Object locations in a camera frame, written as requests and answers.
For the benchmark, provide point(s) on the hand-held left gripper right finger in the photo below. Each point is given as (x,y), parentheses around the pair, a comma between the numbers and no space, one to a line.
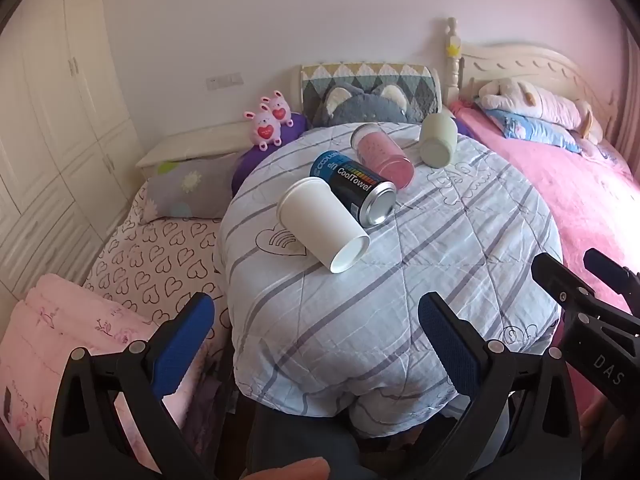
(449,342)

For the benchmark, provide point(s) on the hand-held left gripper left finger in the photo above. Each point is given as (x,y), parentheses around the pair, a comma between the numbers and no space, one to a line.
(184,342)

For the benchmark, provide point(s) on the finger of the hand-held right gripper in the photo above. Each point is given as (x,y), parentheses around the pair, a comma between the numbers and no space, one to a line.
(607,266)
(555,275)

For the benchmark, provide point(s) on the white paper cup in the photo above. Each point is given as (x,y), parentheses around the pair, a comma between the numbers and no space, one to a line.
(320,215)

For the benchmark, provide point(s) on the pale green cup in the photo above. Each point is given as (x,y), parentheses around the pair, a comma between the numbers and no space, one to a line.
(437,135)

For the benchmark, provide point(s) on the black cup with colourful label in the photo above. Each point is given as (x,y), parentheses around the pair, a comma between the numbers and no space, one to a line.
(350,185)

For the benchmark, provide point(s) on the pink cup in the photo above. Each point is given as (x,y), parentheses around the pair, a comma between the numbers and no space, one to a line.
(385,157)

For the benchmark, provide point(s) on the grey striped quilt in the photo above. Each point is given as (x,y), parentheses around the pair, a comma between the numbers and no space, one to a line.
(400,270)

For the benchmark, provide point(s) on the heart print bed sheet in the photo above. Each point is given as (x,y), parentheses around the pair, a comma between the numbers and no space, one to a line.
(150,260)

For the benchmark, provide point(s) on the pink fleece blanket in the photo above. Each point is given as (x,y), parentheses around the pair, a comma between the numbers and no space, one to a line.
(550,180)

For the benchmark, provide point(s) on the pink floral folded blanket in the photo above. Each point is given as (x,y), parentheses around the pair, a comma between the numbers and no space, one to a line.
(75,320)

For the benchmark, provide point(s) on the dark cloth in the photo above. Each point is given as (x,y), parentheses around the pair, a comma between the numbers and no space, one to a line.
(300,435)

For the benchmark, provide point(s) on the blue printed pillow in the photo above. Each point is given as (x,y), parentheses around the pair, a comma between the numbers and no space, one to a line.
(530,127)

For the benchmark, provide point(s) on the grey flower pillow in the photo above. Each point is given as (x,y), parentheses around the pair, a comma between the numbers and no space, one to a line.
(200,190)

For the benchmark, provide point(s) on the white plush dog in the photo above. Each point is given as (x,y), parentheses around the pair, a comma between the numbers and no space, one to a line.
(540,102)

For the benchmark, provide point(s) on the cream long pillow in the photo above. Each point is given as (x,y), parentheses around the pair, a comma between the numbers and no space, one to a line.
(190,142)

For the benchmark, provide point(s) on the cream wooden headboard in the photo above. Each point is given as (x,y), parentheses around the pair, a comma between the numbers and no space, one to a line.
(525,65)

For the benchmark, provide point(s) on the diamond pattern quilted cushion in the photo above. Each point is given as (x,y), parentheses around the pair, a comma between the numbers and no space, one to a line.
(425,87)

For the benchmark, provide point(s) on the large pink bunny plush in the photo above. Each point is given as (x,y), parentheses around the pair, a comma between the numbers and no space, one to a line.
(265,127)

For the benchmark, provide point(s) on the purple pillow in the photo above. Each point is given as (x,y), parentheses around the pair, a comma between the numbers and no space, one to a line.
(299,125)

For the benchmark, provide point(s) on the yellow star ornament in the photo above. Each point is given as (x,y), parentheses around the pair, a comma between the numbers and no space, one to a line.
(453,50)

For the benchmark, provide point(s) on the grey cat cushion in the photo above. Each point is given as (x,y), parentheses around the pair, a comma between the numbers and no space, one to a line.
(360,107)

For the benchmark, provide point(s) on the small pink bunny plush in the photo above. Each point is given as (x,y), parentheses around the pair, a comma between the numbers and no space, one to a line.
(281,107)

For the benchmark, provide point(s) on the cream wardrobe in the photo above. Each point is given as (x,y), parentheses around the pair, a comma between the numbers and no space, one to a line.
(50,110)

